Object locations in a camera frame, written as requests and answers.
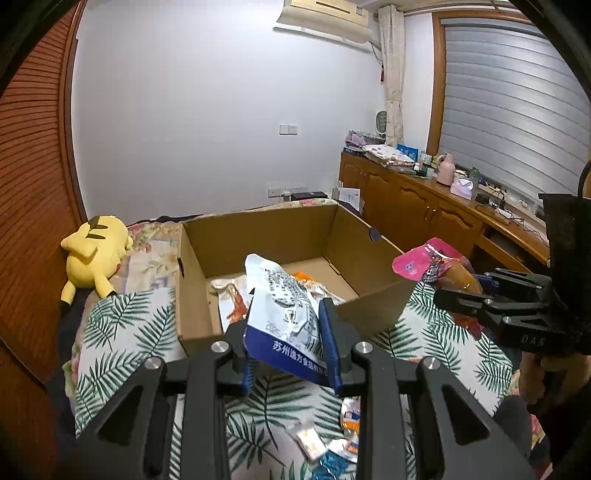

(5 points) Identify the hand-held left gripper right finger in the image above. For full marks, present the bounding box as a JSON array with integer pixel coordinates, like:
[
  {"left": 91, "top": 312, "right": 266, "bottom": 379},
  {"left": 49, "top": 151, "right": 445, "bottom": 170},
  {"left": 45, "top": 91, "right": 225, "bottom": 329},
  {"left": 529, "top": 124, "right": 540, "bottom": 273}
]
[{"left": 318, "top": 298, "right": 536, "bottom": 480}]

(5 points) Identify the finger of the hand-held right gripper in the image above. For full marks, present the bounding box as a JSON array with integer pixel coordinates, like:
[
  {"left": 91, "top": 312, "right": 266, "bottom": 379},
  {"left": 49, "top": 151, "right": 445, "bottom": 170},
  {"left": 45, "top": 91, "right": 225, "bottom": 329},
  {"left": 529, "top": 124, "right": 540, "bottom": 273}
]
[
  {"left": 472, "top": 269, "right": 553, "bottom": 302},
  {"left": 433, "top": 286, "right": 551, "bottom": 334}
]

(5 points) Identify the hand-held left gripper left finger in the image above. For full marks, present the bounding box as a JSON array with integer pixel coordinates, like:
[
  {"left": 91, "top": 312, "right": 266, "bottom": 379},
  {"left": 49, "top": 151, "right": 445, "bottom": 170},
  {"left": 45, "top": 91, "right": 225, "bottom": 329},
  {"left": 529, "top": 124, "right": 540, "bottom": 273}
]
[{"left": 60, "top": 322, "right": 256, "bottom": 480}]

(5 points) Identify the white blue-banded snack packet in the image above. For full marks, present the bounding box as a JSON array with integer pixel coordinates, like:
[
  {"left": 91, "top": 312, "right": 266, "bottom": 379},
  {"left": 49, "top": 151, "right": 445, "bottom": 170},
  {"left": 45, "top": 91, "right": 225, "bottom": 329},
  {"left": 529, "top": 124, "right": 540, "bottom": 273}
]
[{"left": 242, "top": 253, "right": 345, "bottom": 386}]

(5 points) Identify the pink snack packet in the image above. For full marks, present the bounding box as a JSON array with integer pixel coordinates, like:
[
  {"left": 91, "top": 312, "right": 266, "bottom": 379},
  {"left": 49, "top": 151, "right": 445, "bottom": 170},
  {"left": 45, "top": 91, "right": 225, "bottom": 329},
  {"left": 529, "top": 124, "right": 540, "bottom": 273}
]
[{"left": 392, "top": 237, "right": 485, "bottom": 339}]

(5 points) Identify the white red-print snack packet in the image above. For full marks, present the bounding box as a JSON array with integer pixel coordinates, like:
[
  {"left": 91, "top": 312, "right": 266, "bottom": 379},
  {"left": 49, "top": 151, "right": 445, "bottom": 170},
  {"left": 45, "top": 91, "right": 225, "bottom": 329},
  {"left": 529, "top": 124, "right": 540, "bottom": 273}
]
[{"left": 210, "top": 277, "right": 252, "bottom": 334}]

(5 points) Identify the cardboard box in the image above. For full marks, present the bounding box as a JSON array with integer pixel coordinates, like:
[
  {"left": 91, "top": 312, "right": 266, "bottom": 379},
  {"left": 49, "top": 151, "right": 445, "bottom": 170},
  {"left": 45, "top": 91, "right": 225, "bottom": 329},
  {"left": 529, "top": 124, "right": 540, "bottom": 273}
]
[{"left": 174, "top": 203, "right": 419, "bottom": 358}]

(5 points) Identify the person's right hand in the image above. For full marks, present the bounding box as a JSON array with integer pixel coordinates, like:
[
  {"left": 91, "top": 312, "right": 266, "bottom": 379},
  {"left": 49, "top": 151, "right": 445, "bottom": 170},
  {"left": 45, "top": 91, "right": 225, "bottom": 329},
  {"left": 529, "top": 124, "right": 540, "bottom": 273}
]
[{"left": 519, "top": 353, "right": 575, "bottom": 416}]

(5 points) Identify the small silver orange-print packet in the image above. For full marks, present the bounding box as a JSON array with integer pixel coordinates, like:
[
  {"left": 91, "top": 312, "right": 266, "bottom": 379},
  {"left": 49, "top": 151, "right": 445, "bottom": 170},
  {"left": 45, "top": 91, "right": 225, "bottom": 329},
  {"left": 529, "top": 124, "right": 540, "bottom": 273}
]
[{"left": 339, "top": 397, "right": 365, "bottom": 444}]

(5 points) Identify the small clear snack packet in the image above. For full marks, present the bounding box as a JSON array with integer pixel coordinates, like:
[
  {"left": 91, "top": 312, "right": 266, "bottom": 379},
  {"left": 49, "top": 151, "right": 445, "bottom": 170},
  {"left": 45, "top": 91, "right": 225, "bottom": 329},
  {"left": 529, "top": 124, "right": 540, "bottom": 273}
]
[{"left": 286, "top": 422, "right": 327, "bottom": 462}]

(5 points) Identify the silver snack packet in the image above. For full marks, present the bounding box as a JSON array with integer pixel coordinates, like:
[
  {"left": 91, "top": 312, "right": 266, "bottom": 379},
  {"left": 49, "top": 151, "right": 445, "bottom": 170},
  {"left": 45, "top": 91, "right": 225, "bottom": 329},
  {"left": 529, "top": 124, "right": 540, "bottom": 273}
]
[{"left": 325, "top": 436, "right": 359, "bottom": 463}]

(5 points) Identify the wooden cabinet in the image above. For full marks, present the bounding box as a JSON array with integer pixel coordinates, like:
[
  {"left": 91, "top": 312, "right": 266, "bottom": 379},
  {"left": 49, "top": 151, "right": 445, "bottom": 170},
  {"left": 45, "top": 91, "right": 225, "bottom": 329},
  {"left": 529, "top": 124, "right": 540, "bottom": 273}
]
[{"left": 339, "top": 152, "right": 552, "bottom": 278}]

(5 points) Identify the teal candy wrapper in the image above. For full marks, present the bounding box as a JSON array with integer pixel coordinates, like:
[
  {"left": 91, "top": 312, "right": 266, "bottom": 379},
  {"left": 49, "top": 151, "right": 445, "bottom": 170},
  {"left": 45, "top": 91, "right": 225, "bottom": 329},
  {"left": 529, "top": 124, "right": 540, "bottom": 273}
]
[{"left": 314, "top": 452, "right": 357, "bottom": 480}]

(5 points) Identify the pink thermos jug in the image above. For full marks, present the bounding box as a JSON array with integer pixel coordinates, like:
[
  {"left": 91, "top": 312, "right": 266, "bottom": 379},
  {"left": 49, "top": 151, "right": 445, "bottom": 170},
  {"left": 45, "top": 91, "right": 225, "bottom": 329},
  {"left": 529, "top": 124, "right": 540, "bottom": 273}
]
[{"left": 436, "top": 153, "right": 455, "bottom": 186}]

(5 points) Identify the leaf print tablecloth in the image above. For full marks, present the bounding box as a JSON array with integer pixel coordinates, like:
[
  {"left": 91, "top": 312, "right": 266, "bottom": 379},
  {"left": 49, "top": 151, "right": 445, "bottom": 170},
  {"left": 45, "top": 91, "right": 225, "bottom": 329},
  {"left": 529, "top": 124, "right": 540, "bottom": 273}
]
[{"left": 74, "top": 281, "right": 514, "bottom": 480}]

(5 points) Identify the folded patterned cloth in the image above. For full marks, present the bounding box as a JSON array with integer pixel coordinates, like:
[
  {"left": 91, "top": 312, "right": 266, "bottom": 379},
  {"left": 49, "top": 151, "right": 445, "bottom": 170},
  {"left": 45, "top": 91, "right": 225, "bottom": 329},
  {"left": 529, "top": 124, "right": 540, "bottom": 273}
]
[{"left": 362, "top": 144, "right": 414, "bottom": 168}]

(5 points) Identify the grey window blind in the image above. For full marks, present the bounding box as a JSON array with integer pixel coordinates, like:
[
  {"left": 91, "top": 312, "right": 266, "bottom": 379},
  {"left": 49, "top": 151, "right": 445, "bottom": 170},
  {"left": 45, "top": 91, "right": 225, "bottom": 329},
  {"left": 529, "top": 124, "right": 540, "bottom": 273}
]
[{"left": 436, "top": 21, "right": 591, "bottom": 204}]

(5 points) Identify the yellow plush toy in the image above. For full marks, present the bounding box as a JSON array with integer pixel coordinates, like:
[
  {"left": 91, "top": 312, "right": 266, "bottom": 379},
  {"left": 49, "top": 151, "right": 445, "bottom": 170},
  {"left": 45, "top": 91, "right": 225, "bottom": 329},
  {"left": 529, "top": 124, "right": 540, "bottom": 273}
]
[{"left": 60, "top": 215, "right": 134, "bottom": 306}]

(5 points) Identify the purple patterned bag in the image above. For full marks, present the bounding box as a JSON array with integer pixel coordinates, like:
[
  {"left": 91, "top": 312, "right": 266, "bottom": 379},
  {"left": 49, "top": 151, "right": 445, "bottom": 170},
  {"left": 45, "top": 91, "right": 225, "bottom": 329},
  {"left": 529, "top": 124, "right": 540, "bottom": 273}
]
[{"left": 346, "top": 130, "right": 384, "bottom": 148}]

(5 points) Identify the cream curtain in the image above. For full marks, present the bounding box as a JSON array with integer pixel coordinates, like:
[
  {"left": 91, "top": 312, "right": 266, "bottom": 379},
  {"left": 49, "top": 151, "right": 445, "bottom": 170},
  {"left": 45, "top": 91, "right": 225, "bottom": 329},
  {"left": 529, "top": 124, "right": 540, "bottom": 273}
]
[{"left": 378, "top": 4, "right": 406, "bottom": 148}]

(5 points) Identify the wooden louvered wardrobe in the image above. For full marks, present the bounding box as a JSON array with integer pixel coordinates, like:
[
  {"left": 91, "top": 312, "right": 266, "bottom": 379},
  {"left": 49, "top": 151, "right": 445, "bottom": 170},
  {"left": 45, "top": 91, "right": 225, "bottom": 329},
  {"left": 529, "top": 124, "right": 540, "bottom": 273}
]
[{"left": 0, "top": 0, "right": 88, "bottom": 480}]

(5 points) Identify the wall air conditioner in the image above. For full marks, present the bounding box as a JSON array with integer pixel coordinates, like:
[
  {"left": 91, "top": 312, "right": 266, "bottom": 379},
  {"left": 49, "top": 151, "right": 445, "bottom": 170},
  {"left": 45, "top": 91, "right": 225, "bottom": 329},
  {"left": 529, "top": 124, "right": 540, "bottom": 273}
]
[{"left": 277, "top": 0, "right": 370, "bottom": 43}]

